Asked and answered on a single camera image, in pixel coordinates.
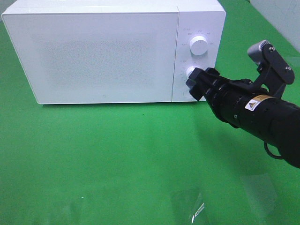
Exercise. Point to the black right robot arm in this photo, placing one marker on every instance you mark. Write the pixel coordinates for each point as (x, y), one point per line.
(282, 138)

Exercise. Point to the white microwave oven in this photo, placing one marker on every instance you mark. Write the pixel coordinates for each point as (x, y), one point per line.
(195, 17)

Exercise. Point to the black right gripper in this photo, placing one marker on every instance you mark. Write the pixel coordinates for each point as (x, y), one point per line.
(240, 103)

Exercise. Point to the round microwave door button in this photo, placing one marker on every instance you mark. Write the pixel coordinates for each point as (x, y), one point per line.
(187, 94)

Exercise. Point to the white microwave door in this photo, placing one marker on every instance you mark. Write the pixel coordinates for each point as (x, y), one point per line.
(96, 58)

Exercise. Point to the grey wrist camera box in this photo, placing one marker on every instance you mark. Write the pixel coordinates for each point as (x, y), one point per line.
(270, 64)

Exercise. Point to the white microwave knob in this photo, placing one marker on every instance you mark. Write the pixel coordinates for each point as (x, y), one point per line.
(198, 45)
(189, 71)

